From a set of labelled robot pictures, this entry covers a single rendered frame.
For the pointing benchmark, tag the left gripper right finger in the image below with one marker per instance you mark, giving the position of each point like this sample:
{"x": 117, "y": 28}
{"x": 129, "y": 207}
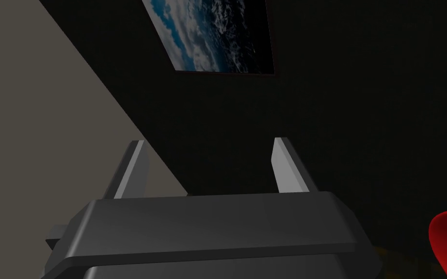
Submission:
{"x": 291, "y": 170}

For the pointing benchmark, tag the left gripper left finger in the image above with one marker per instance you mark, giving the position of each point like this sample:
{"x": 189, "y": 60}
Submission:
{"x": 130, "y": 174}

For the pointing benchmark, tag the blue and white wall picture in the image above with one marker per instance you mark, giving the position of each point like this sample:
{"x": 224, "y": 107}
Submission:
{"x": 212, "y": 35}

